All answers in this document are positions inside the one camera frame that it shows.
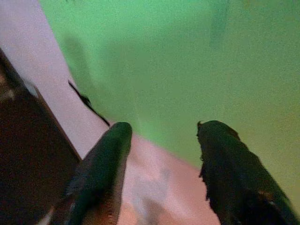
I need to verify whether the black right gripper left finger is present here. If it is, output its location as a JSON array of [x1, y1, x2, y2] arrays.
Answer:
[[52, 121, 133, 225]]

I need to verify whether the dark brown wooden furniture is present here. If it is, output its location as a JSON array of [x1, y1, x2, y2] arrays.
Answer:
[[0, 48, 82, 225]]

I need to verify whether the thin black cable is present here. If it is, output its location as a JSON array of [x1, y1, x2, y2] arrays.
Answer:
[[67, 79, 111, 127]]

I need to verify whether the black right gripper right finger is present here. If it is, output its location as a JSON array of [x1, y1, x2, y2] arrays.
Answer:
[[196, 120, 300, 225]]

